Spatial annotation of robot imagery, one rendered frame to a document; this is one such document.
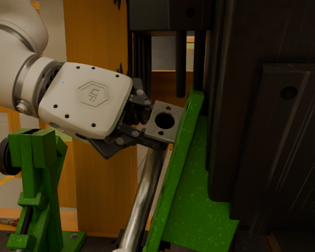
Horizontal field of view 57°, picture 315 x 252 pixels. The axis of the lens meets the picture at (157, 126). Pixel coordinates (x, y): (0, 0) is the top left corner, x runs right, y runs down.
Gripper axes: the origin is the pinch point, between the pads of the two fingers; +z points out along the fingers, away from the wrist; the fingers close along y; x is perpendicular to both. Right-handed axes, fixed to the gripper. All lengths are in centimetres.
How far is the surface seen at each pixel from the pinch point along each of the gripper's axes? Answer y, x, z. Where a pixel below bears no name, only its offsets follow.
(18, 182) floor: 47, 296, -122
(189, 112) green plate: -5.1, -13.4, 2.1
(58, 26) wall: 692, 757, -445
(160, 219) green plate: -13.0, -5.8, 3.1
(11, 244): -18.6, 23.0, -17.4
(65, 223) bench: -9, 48, -15
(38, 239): -16.4, 25.0, -13.9
